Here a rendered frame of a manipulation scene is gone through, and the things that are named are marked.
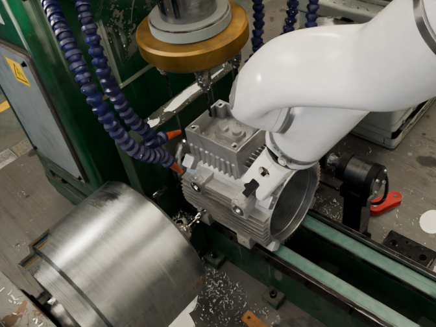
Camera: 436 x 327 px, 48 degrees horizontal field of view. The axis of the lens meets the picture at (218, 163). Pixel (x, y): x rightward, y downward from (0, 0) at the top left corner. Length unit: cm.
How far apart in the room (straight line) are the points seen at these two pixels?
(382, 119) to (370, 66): 84
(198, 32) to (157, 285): 37
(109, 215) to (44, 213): 60
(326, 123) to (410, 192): 69
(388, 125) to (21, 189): 98
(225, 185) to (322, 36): 45
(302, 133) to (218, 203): 34
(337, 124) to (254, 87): 11
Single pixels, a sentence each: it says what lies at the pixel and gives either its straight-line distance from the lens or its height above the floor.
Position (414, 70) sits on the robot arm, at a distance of 41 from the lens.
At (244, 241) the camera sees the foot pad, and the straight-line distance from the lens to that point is 91.
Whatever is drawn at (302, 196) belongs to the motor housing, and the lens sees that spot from 98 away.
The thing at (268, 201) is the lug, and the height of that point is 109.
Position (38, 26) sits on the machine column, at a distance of 85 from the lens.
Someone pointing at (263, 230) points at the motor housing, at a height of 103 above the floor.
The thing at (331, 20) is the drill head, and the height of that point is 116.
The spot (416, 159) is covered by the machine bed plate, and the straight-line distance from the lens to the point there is 131.
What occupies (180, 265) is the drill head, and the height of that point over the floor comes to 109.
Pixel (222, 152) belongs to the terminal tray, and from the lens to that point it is 84.
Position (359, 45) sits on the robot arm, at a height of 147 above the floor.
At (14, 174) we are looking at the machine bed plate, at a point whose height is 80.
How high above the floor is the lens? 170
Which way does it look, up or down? 44 degrees down
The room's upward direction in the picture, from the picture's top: 11 degrees counter-clockwise
